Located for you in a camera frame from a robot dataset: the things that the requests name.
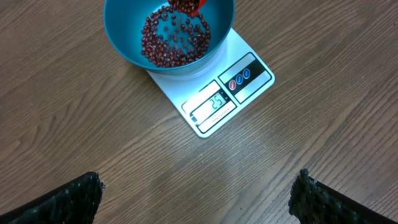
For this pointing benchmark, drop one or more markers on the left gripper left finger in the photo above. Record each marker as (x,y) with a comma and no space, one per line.
(74,202)

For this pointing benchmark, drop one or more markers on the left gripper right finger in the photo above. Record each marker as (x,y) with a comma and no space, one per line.
(314,202)

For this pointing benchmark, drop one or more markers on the red beans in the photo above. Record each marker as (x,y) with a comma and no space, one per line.
(176,34)

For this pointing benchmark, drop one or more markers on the red measuring scoop blue handle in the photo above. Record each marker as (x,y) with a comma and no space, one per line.
(199,7)

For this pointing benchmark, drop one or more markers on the white digital kitchen scale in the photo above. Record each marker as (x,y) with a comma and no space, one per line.
(211,95)

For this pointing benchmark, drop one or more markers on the blue bowl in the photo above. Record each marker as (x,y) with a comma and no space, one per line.
(124,20)

